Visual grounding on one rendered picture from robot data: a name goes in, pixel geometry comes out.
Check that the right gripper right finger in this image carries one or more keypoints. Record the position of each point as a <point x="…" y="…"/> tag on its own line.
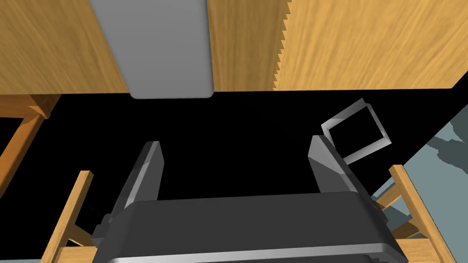
<point x="331" y="171"/>

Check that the grey open box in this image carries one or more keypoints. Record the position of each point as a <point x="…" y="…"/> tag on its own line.
<point x="356" y="128"/>

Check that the wooden chair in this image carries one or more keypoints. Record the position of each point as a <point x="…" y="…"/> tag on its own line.
<point x="67" y="223"/>
<point x="415" y="219"/>

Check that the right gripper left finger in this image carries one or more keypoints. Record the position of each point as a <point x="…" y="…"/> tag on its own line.
<point x="146" y="175"/>

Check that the grey flat slab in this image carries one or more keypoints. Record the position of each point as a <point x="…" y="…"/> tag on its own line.
<point x="164" y="47"/>

